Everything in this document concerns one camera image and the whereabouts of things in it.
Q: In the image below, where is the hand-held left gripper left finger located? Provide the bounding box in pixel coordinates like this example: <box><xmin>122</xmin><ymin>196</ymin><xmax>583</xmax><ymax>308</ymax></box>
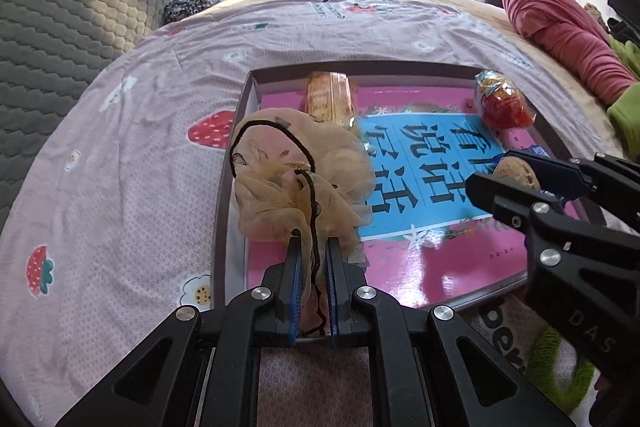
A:
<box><xmin>55</xmin><ymin>237</ymin><xmax>303</xmax><ymax>427</ymax></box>

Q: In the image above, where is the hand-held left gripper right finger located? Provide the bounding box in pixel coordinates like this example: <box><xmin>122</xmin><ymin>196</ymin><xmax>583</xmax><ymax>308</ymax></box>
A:
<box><xmin>325</xmin><ymin>237</ymin><xmax>576</xmax><ymax>427</ymax></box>

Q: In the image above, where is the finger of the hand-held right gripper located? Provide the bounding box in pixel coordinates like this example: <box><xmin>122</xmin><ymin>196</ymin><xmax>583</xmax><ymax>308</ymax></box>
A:
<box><xmin>466</xmin><ymin>173</ymin><xmax>576</xmax><ymax>278</ymax></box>
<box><xmin>500</xmin><ymin>150</ymin><xmax>640</xmax><ymax>235</ymax></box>

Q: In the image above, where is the walnut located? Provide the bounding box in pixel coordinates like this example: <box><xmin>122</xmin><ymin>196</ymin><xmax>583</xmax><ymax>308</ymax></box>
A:
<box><xmin>492</xmin><ymin>155</ymin><xmax>541</xmax><ymax>192</ymax></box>

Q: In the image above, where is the beige mesh scrunchie black cord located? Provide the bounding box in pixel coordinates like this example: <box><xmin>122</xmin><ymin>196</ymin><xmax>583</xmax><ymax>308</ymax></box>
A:
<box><xmin>230</xmin><ymin>107</ymin><xmax>373</xmax><ymax>338</ymax></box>

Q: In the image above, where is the green fleece cloth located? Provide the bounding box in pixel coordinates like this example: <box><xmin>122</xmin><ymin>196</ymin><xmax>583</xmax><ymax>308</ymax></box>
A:
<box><xmin>607</xmin><ymin>37</ymin><xmax>640</xmax><ymax>152</ymax></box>

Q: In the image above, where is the pink and blue book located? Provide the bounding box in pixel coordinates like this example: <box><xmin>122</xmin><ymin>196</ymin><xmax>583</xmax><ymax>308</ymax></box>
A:
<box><xmin>245</xmin><ymin>87</ymin><xmax>586</xmax><ymax>308</ymax></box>

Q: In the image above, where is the green fuzzy hair scrunchie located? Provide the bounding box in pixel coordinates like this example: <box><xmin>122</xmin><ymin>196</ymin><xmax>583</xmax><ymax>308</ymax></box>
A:
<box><xmin>525</xmin><ymin>324</ymin><xmax>596</xmax><ymax>415</ymax></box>

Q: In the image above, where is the red candy packet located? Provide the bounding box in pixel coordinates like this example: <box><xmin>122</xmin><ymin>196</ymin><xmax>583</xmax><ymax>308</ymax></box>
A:
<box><xmin>472</xmin><ymin>69</ymin><xmax>536</xmax><ymax>130</ymax></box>

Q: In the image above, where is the rolled pink blanket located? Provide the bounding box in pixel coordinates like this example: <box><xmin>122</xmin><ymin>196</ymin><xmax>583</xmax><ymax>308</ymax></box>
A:
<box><xmin>501</xmin><ymin>0</ymin><xmax>638</xmax><ymax>105</ymax></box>

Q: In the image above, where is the yellow cake snack packet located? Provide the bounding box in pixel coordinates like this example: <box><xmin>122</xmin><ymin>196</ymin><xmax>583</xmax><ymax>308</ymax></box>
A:
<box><xmin>305</xmin><ymin>72</ymin><xmax>358</xmax><ymax>132</ymax></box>

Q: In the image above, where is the dark floral cloth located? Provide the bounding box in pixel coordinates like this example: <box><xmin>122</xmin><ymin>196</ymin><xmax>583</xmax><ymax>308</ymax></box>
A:
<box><xmin>164</xmin><ymin>0</ymin><xmax>228</xmax><ymax>22</ymax></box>

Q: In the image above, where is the grey quilted headboard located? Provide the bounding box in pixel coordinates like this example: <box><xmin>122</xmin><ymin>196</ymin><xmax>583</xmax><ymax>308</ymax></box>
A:
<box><xmin>0</xmin><ymin>0</ymin><xmax>196</xmax><ymax>228</ymax></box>

